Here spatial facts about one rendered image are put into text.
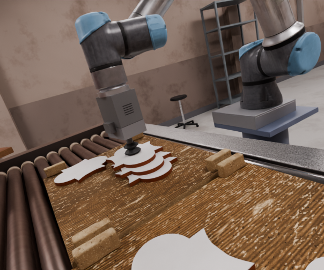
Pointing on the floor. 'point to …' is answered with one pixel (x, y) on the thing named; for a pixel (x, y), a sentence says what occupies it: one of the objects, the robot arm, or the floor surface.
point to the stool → (182, 111)
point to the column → (275, 126)
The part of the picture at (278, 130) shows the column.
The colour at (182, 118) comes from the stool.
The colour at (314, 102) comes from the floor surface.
